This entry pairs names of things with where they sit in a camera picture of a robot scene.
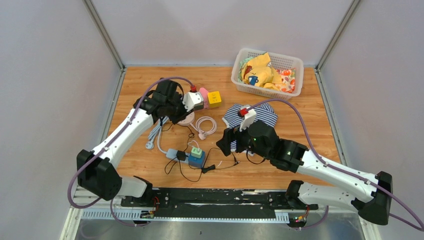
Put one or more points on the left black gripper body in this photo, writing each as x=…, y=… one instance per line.
x=176, y=111

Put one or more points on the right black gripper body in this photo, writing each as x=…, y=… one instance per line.
x=243, y=142

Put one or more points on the pink round power strip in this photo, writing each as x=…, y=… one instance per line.
x=189, y=119

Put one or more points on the blue cube charger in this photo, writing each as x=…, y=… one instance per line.
x=197, y=162

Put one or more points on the pink triangular power strip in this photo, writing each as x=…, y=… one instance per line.
x=204, y=93

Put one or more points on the black adapter with cable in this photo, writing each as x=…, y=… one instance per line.
x=181, y=156

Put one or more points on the yellow power adapter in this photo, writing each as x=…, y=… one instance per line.
x=214, y=99

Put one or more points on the light blue power strip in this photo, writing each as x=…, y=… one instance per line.
x=172, y=155

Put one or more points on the dark green cube charger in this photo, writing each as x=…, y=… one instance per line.
x=199, y=106

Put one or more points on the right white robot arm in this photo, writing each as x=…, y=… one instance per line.
x=364, y=193

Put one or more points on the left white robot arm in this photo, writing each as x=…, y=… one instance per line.
x=97, y=168

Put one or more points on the blue striped shirt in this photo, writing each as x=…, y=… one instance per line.
x=264, y=113

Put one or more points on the yellow clothes in basket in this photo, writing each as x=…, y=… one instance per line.
x=259, y=72

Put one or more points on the white plastic basket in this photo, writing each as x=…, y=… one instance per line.
x=279, y=61

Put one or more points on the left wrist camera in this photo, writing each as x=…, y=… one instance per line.
x=190, y=99

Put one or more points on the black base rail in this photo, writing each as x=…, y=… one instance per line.
x=213, y=204

